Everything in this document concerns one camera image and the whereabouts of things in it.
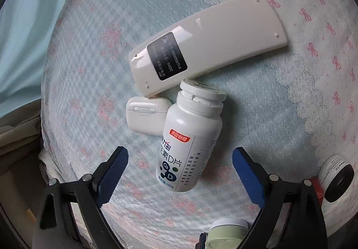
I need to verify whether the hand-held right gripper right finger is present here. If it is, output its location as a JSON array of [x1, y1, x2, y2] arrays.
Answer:
[[232, 147, 328, 249]]

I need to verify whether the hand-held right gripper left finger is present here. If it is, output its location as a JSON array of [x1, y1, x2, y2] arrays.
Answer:
[[33, 146, 129, 249]]

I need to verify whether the white earbuds case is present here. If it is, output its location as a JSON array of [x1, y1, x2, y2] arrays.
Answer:
[[126, 96, 173, 136]]

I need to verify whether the white supplement bottle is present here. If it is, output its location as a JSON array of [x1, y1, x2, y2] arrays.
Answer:
[[156, 79, 227, 193]]

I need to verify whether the cream remote control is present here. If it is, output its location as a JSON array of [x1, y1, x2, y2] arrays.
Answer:
[[128, 0, 289, 98]]

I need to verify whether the pale green jar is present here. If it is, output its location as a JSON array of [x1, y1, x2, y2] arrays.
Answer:
[[205, 217, 249, 249]]

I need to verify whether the red box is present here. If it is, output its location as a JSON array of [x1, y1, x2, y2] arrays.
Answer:
[[310, 177, 325, 206]]

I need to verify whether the white tube with black cap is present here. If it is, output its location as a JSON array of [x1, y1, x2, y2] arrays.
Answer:
[[318, 153, 355, 203]]

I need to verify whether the beige cloth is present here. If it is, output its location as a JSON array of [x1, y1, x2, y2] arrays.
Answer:
[[0, 98, 45, 182]]

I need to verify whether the printed quilted blanket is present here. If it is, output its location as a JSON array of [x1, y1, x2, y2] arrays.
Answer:
[[38, 0, 358, 249]]

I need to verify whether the light blue curtain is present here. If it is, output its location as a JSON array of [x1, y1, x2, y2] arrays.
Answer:
[[0, 0, 97, 120]]

